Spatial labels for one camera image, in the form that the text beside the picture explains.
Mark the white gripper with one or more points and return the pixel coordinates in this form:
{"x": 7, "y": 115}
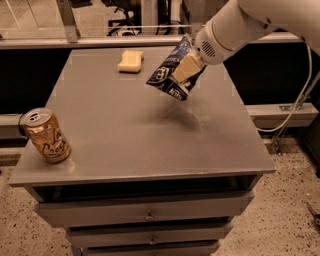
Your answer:
{"x": 209, "y": 45}

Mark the blue chip bag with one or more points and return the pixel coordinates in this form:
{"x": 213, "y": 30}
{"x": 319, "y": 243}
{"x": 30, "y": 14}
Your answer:
{"x": 162, "y": 78}

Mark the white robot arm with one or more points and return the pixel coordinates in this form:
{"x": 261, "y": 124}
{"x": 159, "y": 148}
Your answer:
{"x": 299, "y": 17}

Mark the orange soda can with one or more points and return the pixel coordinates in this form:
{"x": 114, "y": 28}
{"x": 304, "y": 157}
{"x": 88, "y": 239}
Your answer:
{"x": 41, "y": 126}

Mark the yellow sponge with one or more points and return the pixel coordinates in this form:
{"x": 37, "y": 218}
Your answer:
{"x": 131, "y": 61}

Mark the grey drawer cabinet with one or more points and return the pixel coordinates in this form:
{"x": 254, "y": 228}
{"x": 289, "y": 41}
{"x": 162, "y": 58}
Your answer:
{"x": 130, "y": 140}

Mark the top grey drawer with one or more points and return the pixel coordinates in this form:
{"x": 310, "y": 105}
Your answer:
{"x": 144, "y": 209}

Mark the grey drawer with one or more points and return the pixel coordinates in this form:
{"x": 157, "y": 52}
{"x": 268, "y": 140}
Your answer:
{"x": 202, "y": 248}
{"x": 149, "y": 235}
{"x": 144, "y": 209}

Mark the middle grey drawer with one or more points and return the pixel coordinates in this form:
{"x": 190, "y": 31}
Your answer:
{"x": 149, "y": 235}

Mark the bottom grey drawer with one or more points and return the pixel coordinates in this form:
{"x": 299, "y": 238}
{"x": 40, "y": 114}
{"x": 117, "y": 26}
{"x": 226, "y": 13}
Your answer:
{"x": 202, "y": 248}

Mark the dark object on floor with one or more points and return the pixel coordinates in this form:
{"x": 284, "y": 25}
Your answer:
{"x": 316, "y": 216}

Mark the metal window rail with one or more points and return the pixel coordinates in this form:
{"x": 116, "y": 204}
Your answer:
{"x": 76, "y": 42}

